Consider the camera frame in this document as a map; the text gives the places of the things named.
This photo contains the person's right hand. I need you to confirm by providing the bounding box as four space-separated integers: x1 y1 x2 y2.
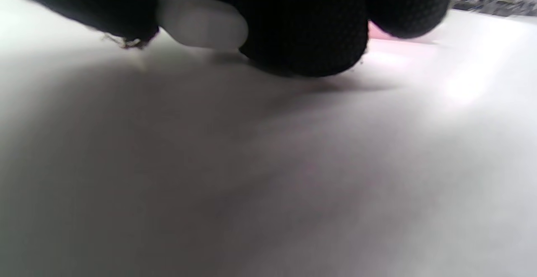
0 0 456 77

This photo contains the pink highlighter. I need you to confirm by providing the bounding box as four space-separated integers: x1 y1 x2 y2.
367 21 437 44

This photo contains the green highlighter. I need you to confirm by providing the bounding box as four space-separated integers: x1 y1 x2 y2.
157 0 249 51

